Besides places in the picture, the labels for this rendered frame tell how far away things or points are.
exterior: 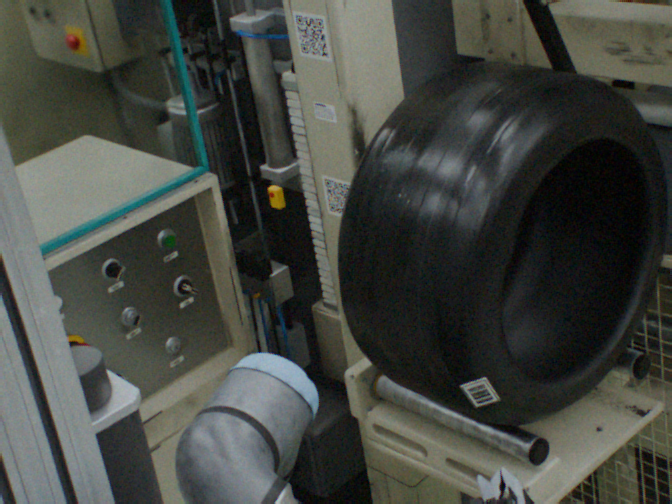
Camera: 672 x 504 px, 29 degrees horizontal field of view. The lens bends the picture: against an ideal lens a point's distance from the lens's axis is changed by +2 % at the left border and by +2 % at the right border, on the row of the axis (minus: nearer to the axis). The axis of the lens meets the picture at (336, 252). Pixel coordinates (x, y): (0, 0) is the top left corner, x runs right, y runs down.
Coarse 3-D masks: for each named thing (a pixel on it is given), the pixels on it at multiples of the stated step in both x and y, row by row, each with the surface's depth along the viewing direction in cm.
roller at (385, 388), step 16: (384, 384) 220; (400, 400) 217; (416, 400) 215; (432, 400) 213; (432, 416) 212; (448, 416) 210; (464, 416) 208; (464, 432) 208; (480, 432) 205; (496, 432) 203; (512, 432) 202; (528, 432) 201; (496, 448) 204; (512, 448) 201; (528, 448) 199; (544, 448) 200
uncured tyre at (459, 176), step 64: (512, 64) 201; (384, 128) 193; (448, 128) 185; (512, 128) 181; (576, 128) 186; (640, 128) 199; (384, 192) 187; (448, 192) 180; (512, 192) 179; (576, 192) 225; (640, 192) 206; (384, 256) 186; (448, 256) 179; (512, 256) 229; (576, 256) 227; (640, 256) 210; (384, 320) 190; (448, 320) 181; (512, 320) 228; (576, 320) 222; (640, 320) 213; (448, 384) 189; (512, 384) 191; (576, 384) 203
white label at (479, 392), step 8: (472, 384) 187; (480, 384) 187; (488, 384) 187; (464, 392) 188; (472, 392) 188; (480, 392) 189; (488, 392) 189; (472, 400) 190; (480, 400) 190; (488, 400) 190; (496, 400) 190
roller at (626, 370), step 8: (624, 352) 217; (632, 352) 216; (640, 352) 216; (624, 360) 216; (632, 360) 215; (640, 360) 215; (648, 360) 216; (616, 368) 217; (624, 368) 216; (632, 368) 215; (640, 368) 215; (648, 368) 217; (632, 376) 216; (640, 376) 215
